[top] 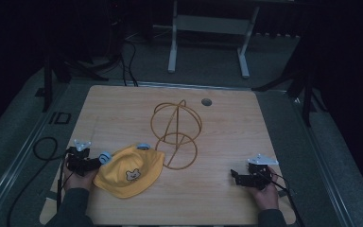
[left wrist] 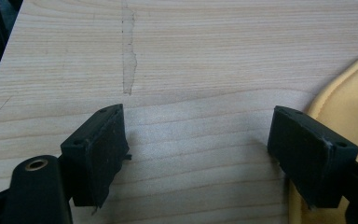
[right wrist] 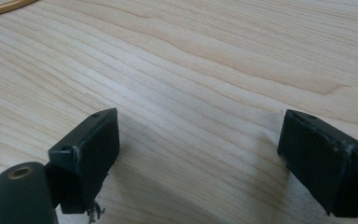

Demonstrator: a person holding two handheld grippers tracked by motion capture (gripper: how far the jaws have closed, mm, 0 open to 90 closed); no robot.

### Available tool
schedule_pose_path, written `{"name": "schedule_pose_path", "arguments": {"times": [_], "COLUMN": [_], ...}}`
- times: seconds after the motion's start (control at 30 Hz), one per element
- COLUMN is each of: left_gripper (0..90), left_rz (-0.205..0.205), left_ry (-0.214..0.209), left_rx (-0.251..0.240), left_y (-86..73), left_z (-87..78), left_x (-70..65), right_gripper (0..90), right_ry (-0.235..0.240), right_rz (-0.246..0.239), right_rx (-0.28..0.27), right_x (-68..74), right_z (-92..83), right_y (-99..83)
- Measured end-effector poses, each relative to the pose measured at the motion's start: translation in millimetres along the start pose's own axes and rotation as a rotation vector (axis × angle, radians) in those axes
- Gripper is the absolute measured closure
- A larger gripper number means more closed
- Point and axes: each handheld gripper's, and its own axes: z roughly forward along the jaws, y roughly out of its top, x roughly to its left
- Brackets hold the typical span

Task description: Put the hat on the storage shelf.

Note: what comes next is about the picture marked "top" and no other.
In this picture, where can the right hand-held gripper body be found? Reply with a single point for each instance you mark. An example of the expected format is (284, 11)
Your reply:
(255, 175)

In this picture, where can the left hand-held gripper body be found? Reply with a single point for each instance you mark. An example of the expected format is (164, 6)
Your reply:
(81, 162)

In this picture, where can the yellow bear hat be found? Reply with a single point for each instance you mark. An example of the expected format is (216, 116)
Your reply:
(129, 178)

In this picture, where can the person's left hand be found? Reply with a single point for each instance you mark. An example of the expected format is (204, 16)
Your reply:
(77, 182)

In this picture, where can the person's right hand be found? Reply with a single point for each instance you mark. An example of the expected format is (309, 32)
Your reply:
(267, 194)

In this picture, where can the grey table grommet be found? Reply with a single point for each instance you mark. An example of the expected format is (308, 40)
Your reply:
(206, 101)

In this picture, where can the black tripod stand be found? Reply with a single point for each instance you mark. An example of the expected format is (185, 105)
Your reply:
(48, 78)
(307, 91)

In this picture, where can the white metal stand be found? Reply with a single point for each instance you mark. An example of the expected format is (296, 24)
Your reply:
(214, 25)

